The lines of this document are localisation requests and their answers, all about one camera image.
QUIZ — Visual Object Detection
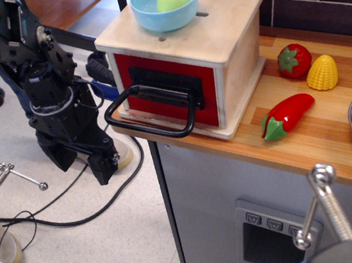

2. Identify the light blue bowl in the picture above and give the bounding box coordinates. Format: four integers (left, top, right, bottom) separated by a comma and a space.
130, 0, 199, 32

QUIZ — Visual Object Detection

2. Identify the grey toy kitchen cabinet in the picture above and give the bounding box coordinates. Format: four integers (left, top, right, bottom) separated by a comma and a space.
147, 114, 352, 263

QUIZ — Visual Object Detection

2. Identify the yellow toy corn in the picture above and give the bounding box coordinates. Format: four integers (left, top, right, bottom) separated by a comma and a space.
307, 55, 339, 91

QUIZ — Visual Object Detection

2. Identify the metal clamp screw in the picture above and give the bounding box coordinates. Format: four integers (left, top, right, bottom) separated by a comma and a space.
0, 157, 51, 207
293, 163, 352, 263

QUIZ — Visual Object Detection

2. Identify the black floor cable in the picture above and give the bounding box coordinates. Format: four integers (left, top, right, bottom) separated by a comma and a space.
0, 132, 156, 256

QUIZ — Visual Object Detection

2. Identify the red toy chili pepper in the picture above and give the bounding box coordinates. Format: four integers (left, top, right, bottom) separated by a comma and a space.
261, 93, 315, 141

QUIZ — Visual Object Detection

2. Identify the metal clamp screw right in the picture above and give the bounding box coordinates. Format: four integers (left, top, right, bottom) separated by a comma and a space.
293, 163, 352, 263

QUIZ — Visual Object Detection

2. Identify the red toy strawberry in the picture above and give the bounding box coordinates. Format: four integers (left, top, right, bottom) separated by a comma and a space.
277, 43, 312, 78

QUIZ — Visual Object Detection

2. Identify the metal clamp screw left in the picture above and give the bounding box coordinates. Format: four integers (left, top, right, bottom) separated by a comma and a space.
0, 157, 51, 207

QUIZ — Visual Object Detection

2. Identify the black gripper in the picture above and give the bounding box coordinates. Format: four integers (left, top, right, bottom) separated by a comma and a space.
20, 70, 120, 185

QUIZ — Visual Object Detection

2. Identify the blue black clamp tool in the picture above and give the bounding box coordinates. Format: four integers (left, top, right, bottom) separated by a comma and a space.
86, 51, 119, 101

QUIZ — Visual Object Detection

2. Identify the wooden box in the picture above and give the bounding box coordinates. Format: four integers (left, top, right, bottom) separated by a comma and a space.
95, 0, 265, 140

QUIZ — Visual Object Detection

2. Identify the red drawer with black handle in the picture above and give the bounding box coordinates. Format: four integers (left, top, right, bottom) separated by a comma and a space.
105, 53, 221, 138

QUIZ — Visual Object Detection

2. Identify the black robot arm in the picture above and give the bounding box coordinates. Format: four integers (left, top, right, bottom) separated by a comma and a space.
0, 0, 119, 185

